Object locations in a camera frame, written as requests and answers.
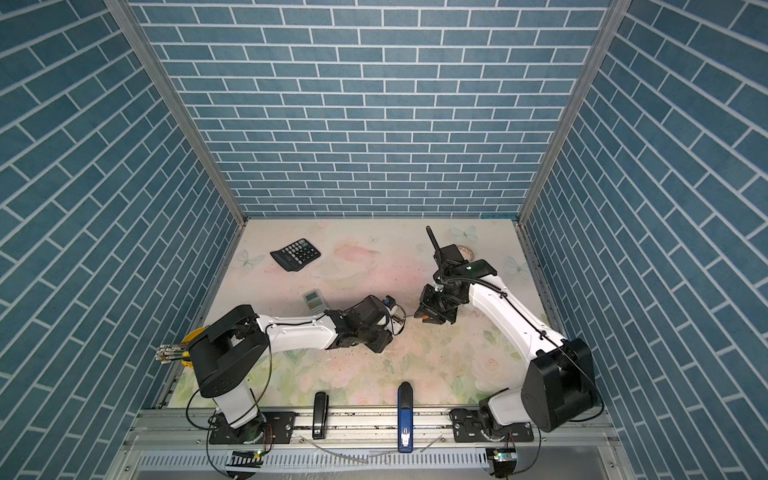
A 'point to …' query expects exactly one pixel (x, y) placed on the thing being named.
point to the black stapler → (320, 413)
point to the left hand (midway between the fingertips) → (387, 337)
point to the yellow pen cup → (167, 353)
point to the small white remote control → (315, 302)
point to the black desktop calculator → (296, 255)
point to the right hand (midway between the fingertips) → (414, 311)
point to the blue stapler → (405, 417)
